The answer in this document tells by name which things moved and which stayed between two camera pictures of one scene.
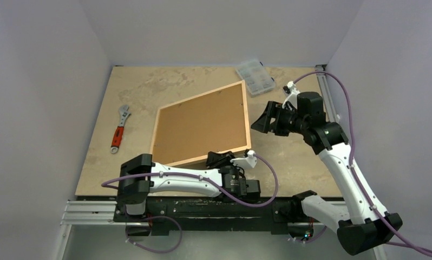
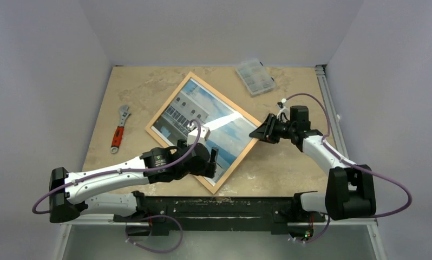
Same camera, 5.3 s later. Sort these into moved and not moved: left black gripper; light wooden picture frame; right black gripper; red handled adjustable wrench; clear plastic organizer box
Moved: right black gripper; left black gripper; light wooden picture frame
Not moved: clear plastic organizer box; red handled adjustable wrench
